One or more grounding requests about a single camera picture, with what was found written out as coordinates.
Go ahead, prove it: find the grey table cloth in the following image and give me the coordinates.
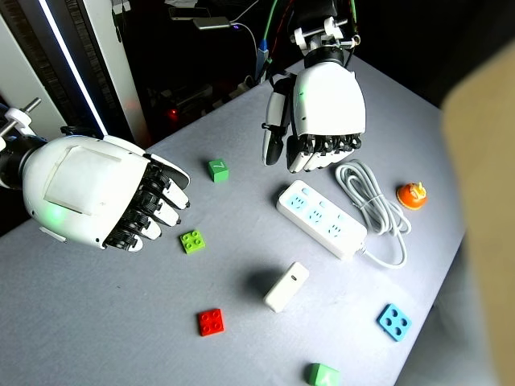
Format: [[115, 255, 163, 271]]
[[0, 54, 470, 386]]

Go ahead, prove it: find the blue square four-hole block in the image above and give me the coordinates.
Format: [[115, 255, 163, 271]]
[[376, 303, 413, 343]]

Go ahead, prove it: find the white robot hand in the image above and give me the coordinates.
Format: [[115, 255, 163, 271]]
[[261, 65, 368, 175], [20, 127, 192, 253]]

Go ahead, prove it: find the white frame with light strip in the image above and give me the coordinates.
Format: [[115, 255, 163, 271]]
[[0, 0, 153, 149]]

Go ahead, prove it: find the green cube with white seven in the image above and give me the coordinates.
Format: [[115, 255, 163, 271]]
[[207, 158, 230, 184]]

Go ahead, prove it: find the lime green toy brick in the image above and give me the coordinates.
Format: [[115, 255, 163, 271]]
[[179, 229, 207, 256]]

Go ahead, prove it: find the white charger block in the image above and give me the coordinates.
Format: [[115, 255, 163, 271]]
[[263, 261, 311, 314]]

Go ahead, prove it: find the tan cardboard box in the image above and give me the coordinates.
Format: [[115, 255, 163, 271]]
[[440, 39, 515, 386]]

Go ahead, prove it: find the orange toy fruit half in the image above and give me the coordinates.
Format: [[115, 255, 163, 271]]
[[396, 181, 429, 211]]

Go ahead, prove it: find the white coiled power cable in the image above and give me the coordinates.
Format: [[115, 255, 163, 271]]
[[335, 159, 413, 269]]

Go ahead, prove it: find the green rounded toy block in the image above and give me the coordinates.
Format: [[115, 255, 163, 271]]
[[303, 362, 341, 386]]

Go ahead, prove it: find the white power strip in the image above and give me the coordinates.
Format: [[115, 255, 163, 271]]
[[275, 179, 369, 261]]

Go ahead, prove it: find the green cable with blue plug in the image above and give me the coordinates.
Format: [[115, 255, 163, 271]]
[[256, 0, 281, 77]]

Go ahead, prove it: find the silver flat device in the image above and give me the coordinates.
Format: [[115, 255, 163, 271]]
[[192, 16, 233, 31]]

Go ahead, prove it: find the dark phone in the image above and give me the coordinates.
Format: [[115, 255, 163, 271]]
[[167, 6, 211, 21]]

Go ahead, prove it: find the red toy brick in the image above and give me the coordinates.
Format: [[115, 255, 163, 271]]
[[196, 308, 226, 337]]

